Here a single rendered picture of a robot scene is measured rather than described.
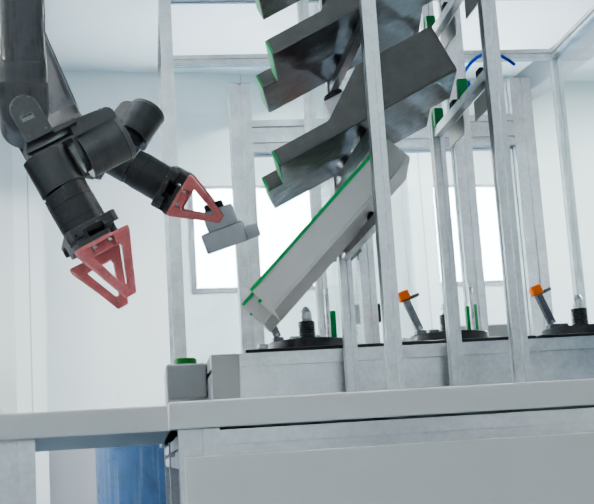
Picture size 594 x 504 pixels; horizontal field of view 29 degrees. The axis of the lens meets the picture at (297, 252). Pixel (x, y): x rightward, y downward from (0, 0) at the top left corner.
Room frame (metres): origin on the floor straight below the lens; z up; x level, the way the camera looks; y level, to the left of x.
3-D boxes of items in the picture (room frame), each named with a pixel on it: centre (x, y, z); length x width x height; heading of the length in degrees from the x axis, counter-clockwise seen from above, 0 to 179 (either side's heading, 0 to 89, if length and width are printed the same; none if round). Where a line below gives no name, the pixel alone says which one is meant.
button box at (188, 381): (2.10, 0.22, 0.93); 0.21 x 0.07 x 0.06; 8
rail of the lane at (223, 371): (2.30, 0.18, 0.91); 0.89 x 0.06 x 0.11; 8
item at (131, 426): (1.79, 0.13, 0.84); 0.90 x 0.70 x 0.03; 14
